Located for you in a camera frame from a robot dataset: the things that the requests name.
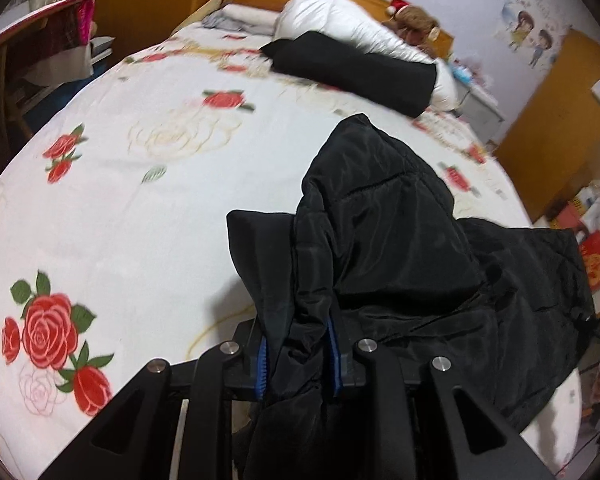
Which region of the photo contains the white duvet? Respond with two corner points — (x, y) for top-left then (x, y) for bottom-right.
(275, 0), (459, 112)

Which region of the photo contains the grey cloth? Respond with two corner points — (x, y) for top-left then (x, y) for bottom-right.
(201, 11), (242, 29)

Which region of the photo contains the pink cloth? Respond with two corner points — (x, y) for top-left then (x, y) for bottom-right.
(78, 0), (97, 44)

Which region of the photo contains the white nightstand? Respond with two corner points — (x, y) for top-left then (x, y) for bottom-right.
(454, 67), (507, 142)

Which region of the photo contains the blue tissue pack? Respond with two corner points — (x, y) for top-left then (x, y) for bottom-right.
(451, 61), (477, 84)

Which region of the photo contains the red-rimmed wooden chair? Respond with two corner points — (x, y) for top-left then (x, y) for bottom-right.
(0, 0), (97, 132)

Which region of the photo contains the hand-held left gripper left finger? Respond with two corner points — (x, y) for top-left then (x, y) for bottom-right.
(37, 317), (272, 480)

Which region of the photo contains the floral bed sheet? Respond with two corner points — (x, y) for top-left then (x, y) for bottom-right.
(0, 25), (583, 480)

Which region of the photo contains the black folded garment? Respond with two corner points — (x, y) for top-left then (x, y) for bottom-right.
(258, 31), (439, 117)

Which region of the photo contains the black padded jacket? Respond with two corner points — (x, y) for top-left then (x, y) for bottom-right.
(226, 113), (597, 480)

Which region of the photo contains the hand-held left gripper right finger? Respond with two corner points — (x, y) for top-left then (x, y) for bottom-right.
(326, 316), (556, 480)

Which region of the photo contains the red gift box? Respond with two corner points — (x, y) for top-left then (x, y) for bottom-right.
(576, 229), (600, 292)

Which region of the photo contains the brown teddy bear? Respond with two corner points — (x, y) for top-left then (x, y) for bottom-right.
(381, 0), (442, 57)

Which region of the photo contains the wooden door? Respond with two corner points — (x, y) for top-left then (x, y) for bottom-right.
(495, 27), (600, 222)

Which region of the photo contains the white pillow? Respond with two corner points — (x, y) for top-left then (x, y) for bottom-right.
(219, 3), (282, 37)

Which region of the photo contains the cartoon wall sticker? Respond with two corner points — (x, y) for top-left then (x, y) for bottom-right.
(500, 0), (564, 69)

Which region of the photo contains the wooden wardrobe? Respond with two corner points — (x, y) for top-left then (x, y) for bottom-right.
(95, 0), (232, 52)

